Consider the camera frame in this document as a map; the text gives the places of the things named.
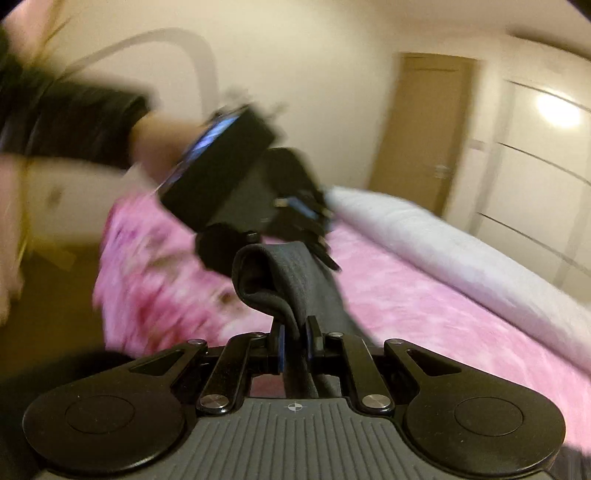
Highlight grey garment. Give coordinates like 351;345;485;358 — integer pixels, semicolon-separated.
232;242;371;400

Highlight pink curtain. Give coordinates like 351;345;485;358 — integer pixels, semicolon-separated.
0;154;26;319

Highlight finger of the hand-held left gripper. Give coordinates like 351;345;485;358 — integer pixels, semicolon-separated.
273;186;337;232
302;226;343;274

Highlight pale quilt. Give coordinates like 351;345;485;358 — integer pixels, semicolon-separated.
323;186;591;372

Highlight person's left forearm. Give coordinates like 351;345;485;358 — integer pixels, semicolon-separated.
0;25;205;184

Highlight wooden door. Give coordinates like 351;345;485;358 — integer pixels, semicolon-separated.
368;52;477;217

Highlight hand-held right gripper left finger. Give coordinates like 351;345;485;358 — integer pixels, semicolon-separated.
128;322;285;415

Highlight white wardrobe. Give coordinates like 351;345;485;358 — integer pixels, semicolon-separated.
470;76;591;289

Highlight pink fluffy blanket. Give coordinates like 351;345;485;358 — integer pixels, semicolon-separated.
91;191;591;462

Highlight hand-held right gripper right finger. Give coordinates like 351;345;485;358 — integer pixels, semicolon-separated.
306;316;463;414

